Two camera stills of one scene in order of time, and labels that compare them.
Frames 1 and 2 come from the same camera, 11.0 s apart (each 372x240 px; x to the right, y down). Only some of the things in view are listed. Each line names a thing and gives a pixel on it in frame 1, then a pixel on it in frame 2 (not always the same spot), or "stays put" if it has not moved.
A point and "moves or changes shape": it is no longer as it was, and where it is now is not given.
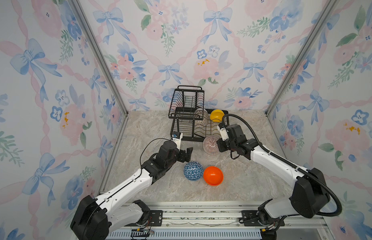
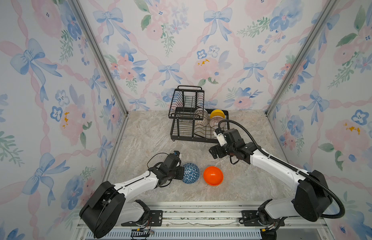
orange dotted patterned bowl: x=200 y=123 stays put
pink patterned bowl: x=210 y=145 → x=214 y=120
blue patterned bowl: x=193 y=171 moves or changes shape
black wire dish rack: x=189 y=119 stays put
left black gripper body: x=178 y=156 → x=177 y=173
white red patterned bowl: x=201 y=113 stays put
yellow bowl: x=216 y=115 stays put
